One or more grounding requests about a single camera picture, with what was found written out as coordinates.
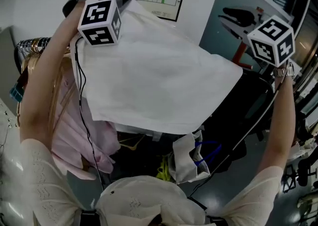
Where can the white cloth garment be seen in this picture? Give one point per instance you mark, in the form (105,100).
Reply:
(154,76)

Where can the pink garment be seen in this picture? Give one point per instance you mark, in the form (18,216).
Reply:
(72,135)

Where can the row of golden clothes hangers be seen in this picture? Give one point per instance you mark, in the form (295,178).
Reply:
(29,56)

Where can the black framed glass door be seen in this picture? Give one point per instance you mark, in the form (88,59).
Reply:
(305,33)

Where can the orange metal bracket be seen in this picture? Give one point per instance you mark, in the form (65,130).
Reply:
(239,54)

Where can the person's right forearm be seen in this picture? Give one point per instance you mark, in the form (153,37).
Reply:
(280,125)

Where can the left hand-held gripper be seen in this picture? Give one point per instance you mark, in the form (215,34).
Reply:
(97,21)

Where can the silver wristwatch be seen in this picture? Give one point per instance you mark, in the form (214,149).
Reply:
(284,71)

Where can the teal plastic clip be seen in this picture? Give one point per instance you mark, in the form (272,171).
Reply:
(16,93)

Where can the black office chair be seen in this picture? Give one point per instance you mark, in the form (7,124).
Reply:
(298,175)
(253,110)

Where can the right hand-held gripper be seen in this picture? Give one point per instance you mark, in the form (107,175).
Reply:
(272,43)

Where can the person's cream knit shirt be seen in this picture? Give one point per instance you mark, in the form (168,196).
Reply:
(149,200)

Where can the person's left forearm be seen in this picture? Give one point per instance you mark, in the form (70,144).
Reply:
(42,83)

